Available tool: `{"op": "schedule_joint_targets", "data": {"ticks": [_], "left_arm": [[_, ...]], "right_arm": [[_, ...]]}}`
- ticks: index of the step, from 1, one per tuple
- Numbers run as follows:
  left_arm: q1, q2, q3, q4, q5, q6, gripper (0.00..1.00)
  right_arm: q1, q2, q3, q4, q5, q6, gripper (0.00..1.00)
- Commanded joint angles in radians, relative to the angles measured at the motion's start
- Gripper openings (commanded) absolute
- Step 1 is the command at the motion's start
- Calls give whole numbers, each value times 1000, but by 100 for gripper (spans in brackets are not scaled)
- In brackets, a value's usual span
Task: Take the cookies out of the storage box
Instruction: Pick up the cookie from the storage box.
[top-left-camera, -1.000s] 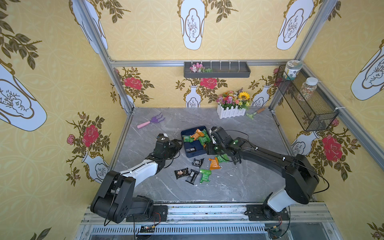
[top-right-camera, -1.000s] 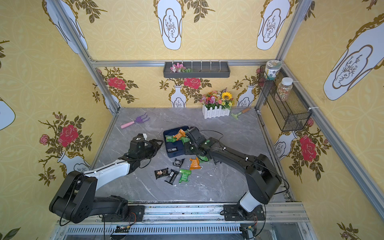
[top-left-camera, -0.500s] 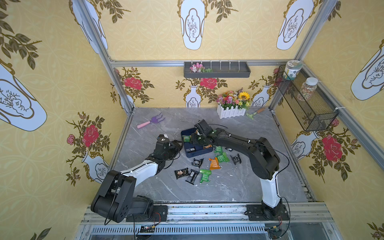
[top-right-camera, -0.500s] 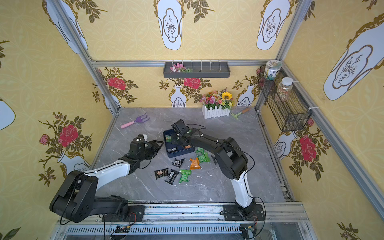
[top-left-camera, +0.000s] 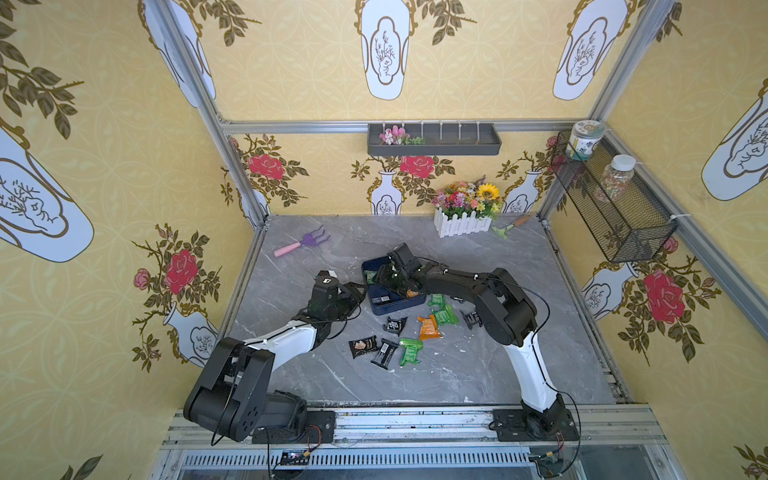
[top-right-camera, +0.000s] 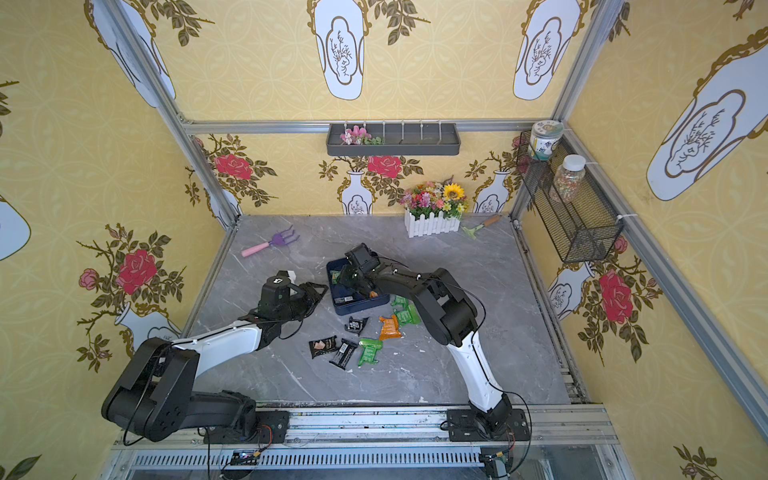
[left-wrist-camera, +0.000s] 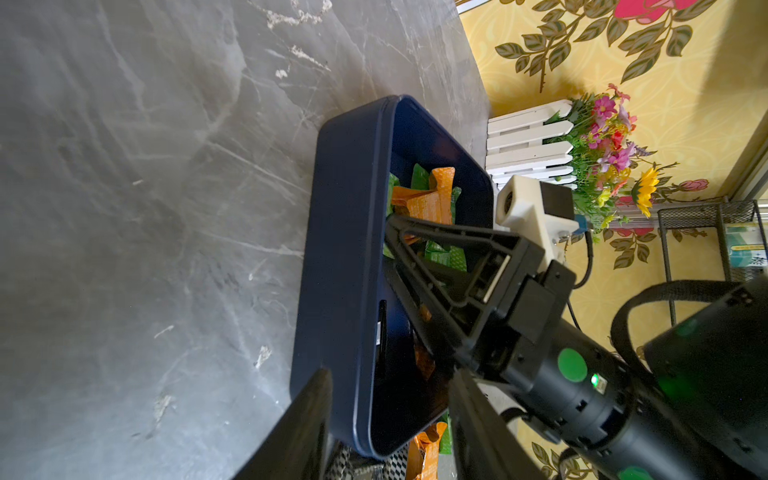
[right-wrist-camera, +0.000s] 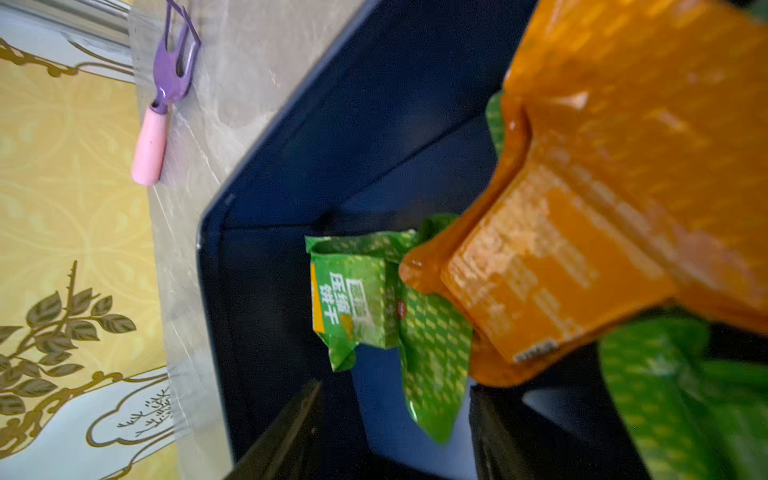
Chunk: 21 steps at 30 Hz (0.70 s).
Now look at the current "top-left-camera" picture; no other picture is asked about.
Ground dark blue storage box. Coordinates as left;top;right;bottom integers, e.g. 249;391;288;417
361;256;427;316

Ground green cookie packet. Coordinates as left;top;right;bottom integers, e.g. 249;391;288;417
428;294;446;311
432;304;460;326
399;338;423;366

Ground small black checkered packet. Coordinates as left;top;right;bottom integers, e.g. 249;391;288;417
383;317;408;336

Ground black cookie packet with picture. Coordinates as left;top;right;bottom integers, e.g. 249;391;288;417
348;335;379;359

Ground black checkered cookie packet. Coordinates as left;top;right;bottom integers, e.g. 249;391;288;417
461;311;483;330

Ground black cookie packet barcode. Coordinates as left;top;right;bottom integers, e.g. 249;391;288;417
371;339;399;370

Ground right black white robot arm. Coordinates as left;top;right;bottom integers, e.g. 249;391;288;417
375;243;581;441

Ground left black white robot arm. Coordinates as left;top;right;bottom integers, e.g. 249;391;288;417
183;270;367;444

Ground white fence flower pot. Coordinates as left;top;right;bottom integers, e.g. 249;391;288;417
432;180;504;238

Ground pink purple toy rake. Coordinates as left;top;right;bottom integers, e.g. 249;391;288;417
273;226;331;258

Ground green toy garden shovel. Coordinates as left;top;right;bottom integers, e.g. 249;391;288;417
491;215;530;239

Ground pink flowers in tray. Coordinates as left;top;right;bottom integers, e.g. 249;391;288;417
379;125;425;145

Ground small circuit board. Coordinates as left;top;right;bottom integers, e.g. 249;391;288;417
278;450;311;468

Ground clear white lid jar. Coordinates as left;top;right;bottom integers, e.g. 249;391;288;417
595;154;636;202

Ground white lid patterned jar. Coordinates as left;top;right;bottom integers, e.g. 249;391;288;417
565;120;606;161

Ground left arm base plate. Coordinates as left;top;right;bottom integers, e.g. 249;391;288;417
259;410;336;447

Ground grey wall shelf tray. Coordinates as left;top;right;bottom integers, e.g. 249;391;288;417
367;121;502;157

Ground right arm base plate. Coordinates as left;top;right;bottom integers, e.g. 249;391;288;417
488;409;581;442

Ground black wire mesh basket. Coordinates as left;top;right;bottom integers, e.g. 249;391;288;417
551;131;678;263

